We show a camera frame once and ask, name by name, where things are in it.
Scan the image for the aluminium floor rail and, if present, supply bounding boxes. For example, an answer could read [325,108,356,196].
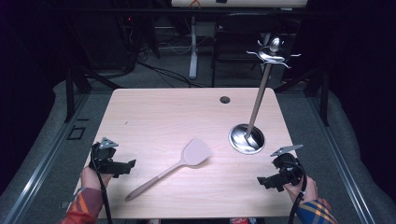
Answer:
[2,92,92,224]
[306,94,376,224]

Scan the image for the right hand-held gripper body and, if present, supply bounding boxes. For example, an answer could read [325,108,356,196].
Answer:
[269,144,304,188]

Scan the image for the black floor cable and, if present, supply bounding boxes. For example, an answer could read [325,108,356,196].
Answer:
[135,59,208,89]

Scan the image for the black chair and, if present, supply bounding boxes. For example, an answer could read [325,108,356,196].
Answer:
[210,12,284,89]

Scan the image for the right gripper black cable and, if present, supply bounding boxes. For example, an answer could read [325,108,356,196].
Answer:
[287,162,308,224]

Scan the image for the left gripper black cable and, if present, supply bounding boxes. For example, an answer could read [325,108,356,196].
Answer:
[90,146,114,224]

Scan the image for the light desk top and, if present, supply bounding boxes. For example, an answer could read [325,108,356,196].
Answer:
[170,0,309,8]

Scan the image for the red packet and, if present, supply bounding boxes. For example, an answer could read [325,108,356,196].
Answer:
[229,217,257,224]

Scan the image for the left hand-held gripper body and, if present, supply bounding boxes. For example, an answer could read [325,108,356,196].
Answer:
[89,136,126,175]

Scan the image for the beige silicone spatula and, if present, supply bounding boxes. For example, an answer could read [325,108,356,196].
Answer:
[124,137,213,202]

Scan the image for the person's left hand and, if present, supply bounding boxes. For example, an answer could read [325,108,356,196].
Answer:
[79,165,114,189]

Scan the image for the person's right hand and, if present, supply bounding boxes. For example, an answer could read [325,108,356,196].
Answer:
[283,175,319,205]

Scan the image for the white desk leg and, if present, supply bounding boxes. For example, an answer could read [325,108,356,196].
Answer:
[189,15,199,79]

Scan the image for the metal utensil stand with hooks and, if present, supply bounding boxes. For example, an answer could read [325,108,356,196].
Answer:
[228,35,303,156]

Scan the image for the black metal frame post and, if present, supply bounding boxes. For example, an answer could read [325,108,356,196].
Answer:
[64,65,77,123]
[319,68,331,127]

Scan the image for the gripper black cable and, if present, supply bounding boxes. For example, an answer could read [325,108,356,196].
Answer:
[90,146,114,224]
[287,162,308,224]

